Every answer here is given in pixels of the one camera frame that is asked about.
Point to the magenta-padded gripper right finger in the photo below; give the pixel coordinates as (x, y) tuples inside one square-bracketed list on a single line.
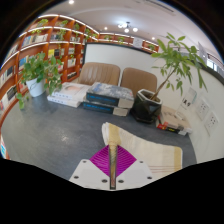
[(135, 173)]

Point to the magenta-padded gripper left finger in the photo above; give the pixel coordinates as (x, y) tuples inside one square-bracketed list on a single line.
[(88, 173)]

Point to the beige and yellow striped towel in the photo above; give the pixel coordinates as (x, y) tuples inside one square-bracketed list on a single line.
[(150, 153)]

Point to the red-spined book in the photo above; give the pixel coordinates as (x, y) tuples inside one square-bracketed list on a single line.
[(168, 128)]

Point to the tall plant in black pot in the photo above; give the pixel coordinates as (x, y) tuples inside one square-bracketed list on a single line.
[(146, 108)]

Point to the thick blue-spined book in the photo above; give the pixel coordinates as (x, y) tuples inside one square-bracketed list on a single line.
[(110, 93), (103, 108)]

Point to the white thick book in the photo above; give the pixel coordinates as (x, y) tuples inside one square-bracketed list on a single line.
[(63, 101)]

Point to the white picture book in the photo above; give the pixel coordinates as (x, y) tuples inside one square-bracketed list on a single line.
[(71, 90)]

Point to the small white card sign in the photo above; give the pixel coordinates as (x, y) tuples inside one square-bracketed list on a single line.
[(188, 100)]

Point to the tan upholstered chair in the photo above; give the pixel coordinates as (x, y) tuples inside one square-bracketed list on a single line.
[(138, 80), (98, 73)]

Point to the ivy plant in white pot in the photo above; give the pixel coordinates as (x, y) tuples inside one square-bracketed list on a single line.
[(35, 88)]

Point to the orange bookshelf unit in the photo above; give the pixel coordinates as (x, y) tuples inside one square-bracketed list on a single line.
[(13, 71)]

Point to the white framed shelf sign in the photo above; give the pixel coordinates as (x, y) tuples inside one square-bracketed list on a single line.
[(138, 42)]

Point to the ceiling chandelier lamp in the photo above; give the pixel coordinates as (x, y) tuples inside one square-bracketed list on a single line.
[(126, 27)]

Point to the recessed ceiling lights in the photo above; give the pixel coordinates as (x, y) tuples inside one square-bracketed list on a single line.
[(71, 1)]

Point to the white wall socket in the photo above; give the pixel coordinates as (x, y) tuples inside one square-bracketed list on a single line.
[(211, 123), (202, 109)]

